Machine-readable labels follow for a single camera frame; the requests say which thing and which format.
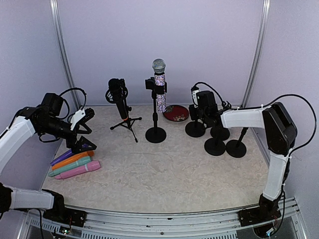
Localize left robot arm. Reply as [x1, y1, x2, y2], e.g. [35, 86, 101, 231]
[0, 93, 97, 227]

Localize pink microphone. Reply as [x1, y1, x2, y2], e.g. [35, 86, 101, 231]
[54, 160, 101, 180]

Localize aluminium corner post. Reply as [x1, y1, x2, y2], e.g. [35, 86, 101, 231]
[240, 0, 271, 108]
[49, 0, 81, 110]

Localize right aluminium corner post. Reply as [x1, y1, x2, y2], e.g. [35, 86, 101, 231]
[240, 0, 271, 108]

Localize left aluminium corner post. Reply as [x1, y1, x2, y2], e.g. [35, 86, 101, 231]
[49, 0, 81, 110]

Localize red floral round plate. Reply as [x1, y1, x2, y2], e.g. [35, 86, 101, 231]
[163, 105, 189, 122]

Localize black tripod mic stand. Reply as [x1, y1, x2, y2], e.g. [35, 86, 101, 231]
[105, 90, 142, 143]

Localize aluminium front rail frame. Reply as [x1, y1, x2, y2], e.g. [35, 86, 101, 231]
[16, 196, 309, 239]

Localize purple microphone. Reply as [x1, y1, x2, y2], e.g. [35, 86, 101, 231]
[50, 149, 80, 166]

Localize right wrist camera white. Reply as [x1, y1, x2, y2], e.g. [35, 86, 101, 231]
[192, 90, 200, 106]

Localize tall black stand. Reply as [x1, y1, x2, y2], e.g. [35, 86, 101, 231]
[185, 118, 206, 138]

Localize black microphone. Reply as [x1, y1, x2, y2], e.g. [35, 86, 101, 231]
[106, 78, 128, 120]

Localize black stand with phone clamp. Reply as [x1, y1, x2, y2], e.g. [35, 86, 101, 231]
[145, 77, 166, 143]

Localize teal microphone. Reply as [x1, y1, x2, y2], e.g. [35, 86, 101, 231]
[48, 156, 91, 177]

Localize glitter silver-head microphone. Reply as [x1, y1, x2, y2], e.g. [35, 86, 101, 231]
[152, 58, 167, 113]

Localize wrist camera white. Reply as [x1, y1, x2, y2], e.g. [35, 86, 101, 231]
[70, 109, 85, 131]
[192, 90, 200, 106]

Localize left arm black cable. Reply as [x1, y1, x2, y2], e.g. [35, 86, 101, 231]
[59, 87, 88, 112]

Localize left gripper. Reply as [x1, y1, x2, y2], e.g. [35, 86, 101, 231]
[39, 116, 96, 154]

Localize orange microphone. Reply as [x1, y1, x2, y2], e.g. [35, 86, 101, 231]
[51, 150, 95, 170]

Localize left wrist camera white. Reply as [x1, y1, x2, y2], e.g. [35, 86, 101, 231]
[70, 109, 85, 131]

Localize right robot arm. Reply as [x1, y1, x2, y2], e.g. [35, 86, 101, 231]
[185, 86, 298, 227]

